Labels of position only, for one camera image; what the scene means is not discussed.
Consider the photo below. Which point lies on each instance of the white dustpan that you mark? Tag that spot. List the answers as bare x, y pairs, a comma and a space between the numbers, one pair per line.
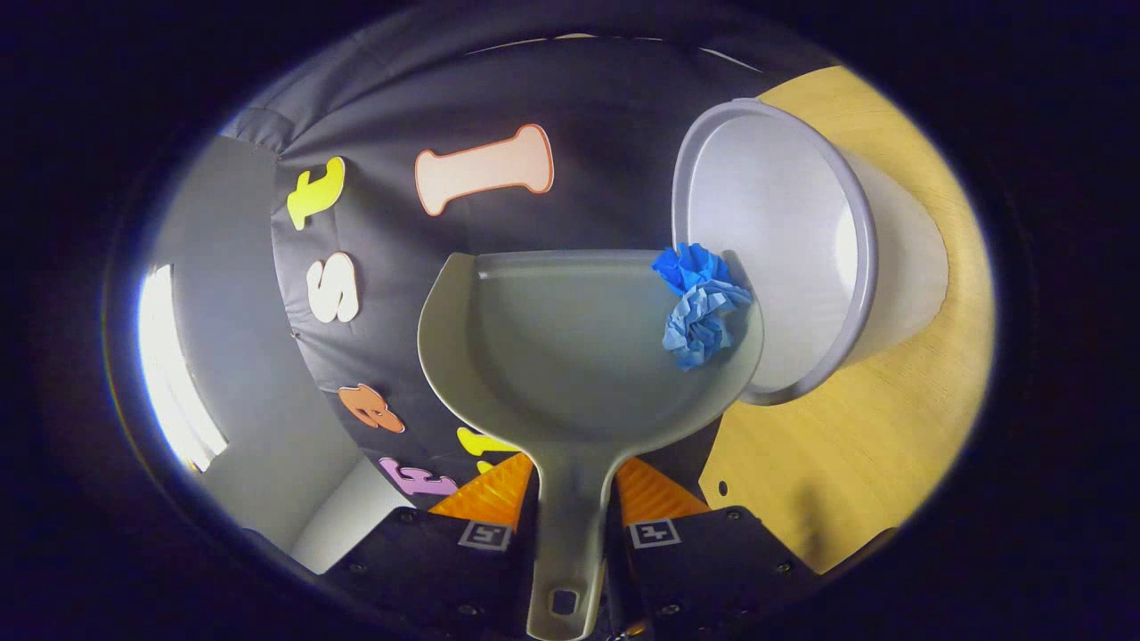
570, 356

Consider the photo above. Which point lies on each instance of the dark blue paper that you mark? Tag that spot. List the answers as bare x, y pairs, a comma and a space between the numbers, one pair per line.
690, 267

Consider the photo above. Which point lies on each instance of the bright window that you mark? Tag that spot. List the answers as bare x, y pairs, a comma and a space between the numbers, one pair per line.
169, 374

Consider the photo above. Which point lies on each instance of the white ribbed garbage bin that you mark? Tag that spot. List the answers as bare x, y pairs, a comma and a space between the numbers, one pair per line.
766, 196

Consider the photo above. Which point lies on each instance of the light blue paper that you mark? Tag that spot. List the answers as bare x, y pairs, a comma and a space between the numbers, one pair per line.
699, 325

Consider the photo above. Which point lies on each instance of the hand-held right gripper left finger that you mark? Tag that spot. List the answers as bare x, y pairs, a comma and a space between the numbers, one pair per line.
419, 561

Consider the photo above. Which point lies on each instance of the black backdrop cloth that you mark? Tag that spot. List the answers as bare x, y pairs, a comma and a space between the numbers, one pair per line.
606, 89

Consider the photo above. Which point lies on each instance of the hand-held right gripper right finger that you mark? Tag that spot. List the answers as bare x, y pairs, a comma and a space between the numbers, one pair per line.
712, 570

